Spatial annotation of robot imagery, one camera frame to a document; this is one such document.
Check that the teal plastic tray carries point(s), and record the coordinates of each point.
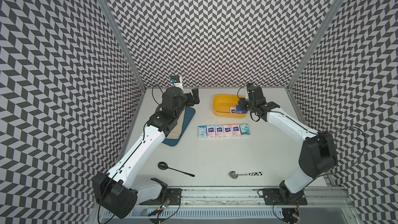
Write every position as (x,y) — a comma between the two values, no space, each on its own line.
(186,117)

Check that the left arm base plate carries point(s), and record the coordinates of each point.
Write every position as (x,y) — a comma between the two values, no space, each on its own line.
(173,193)

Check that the aluminium front rail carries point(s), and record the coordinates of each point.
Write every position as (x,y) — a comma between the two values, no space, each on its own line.
(251,197)

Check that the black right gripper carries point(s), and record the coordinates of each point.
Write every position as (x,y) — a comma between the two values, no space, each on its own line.
(241,104)

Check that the dark blue Tempo tissue pack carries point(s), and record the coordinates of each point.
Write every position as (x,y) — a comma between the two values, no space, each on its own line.
(239,111)

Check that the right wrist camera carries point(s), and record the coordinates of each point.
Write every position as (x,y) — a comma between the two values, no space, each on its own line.
(249,85)

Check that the mint green tissue pack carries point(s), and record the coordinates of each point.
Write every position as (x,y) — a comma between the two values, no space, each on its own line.
(244,129)

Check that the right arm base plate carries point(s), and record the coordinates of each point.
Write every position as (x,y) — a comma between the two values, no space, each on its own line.
(282,197)

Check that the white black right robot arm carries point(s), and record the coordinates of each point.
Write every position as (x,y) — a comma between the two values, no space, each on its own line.
(318,153)

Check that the metal spoon patterned handle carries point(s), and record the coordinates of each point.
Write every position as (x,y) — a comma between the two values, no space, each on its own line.
(235,175)

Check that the yellow plastic storage box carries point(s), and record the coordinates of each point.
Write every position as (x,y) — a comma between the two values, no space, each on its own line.
(222,105)

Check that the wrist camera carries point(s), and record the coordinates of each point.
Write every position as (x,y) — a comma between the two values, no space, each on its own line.
(177,85)
(249,85)

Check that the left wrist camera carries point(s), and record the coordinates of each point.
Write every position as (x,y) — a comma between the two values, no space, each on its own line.
(177,85)

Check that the light blue cartoon tissue pack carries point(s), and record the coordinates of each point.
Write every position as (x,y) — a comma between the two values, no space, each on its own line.
(202,132)

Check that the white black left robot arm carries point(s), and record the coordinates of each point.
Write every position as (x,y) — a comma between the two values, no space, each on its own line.
(114,190)

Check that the black plastic spoon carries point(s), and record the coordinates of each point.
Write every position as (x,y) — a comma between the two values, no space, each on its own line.
(164,166)

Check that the beige linen cloth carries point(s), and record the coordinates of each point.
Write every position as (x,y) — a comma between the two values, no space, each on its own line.
(176,132)

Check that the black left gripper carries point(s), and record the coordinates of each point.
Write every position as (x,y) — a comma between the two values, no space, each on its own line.
(190,101)

